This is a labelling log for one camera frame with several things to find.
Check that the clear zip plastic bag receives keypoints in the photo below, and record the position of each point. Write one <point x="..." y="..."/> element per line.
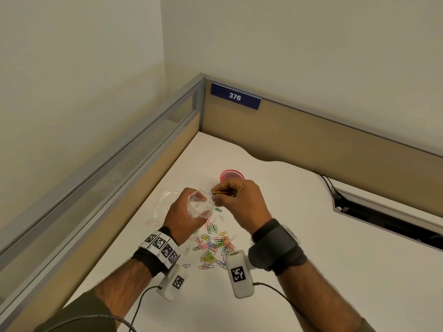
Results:
<point x="159" y="203"/>
<point x="199" y="203"/>

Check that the blue number sign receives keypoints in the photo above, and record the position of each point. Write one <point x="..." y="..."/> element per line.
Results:
<point x="235" y="96"/>

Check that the beige desk partition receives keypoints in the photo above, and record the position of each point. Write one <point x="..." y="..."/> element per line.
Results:
<point x="294" y="134"/>

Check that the pile of colourful paper clips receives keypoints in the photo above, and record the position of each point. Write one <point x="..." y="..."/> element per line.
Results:
<point x="214" y="248"/>

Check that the white paper cup red rim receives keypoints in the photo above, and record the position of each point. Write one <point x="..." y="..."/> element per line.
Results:
<point x="230" y="175"/>

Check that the glass topped desk partition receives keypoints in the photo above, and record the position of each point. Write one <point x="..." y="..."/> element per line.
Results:
<point x="155" y="162"/>

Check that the olive green shirt sleeve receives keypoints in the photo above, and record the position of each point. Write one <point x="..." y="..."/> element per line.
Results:
<point x="367" y="326"/>
<point x="76" y="314"/>

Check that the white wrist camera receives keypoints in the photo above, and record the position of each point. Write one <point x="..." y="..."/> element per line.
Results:
<point x="240" y="273"/>

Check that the person's right hand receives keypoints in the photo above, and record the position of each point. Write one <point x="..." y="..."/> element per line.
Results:
<point x="247" y="203"/>

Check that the white marker cube on wrist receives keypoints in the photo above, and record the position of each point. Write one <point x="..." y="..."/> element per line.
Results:
<point x="173" y="283"/>

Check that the person's right forearm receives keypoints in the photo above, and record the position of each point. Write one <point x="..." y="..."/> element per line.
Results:
<point x="315" y="300"/>

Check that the black wristband with marker tags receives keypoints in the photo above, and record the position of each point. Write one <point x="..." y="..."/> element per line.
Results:
<point x="157" y="248"/>

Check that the person's left hand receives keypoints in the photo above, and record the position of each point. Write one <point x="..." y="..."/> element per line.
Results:
<point x="180" y="217"/>

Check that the person's left forearm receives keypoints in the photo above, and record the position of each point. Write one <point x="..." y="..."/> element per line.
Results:
<point x="121" y="286"/>

